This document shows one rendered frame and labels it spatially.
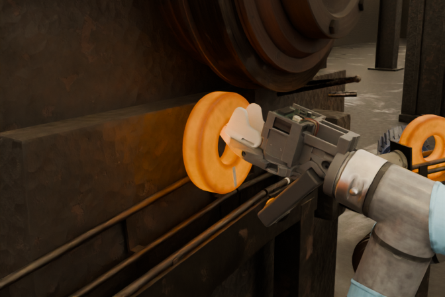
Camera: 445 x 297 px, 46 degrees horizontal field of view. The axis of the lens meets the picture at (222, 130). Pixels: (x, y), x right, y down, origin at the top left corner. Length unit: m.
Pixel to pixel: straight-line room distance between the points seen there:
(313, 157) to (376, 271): 0.16
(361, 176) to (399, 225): 0.07
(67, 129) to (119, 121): 0.09
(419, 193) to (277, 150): 0.19
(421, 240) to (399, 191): 0.06
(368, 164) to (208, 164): 0.22
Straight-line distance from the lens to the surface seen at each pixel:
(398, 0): 9.75
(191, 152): 0.73
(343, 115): 1.17
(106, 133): 0.73
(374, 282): 0.68
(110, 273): 0.76
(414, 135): 1.28
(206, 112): 0.73
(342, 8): 0.93
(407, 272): 0.67
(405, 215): 0.64
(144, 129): 0.79
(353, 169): 0.66
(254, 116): 0.77
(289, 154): 0.69
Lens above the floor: 1.02
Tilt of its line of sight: 13 degrees down
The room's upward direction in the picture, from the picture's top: straight up
